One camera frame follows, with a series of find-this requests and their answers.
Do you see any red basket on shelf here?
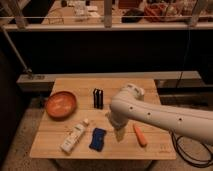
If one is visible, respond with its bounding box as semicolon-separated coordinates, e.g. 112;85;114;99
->
144;3;184;22

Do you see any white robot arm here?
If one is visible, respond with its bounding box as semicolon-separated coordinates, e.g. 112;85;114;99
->
108;84;213;145

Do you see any black rectangular block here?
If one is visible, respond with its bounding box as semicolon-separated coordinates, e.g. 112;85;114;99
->
93;89;103;109

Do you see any orange ceramic bowl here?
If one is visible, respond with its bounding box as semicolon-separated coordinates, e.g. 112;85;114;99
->
45;91;77;119

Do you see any wooden table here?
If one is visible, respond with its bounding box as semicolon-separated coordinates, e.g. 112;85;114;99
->
30;88;176;160

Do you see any orange carrot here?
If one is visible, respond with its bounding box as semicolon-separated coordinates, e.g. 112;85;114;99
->
133;124;147;147

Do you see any white lotion tube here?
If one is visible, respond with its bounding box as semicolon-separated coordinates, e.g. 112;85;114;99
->
60;119;89;153

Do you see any diagonal metal pole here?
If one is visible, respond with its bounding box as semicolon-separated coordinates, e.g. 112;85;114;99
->
1;26;33;79

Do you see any black bag on shelf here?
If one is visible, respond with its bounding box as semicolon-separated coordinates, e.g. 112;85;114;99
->
121;8;144;23

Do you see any grey metal ledge beam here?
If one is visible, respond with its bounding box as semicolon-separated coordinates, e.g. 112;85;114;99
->
17;71;202;92

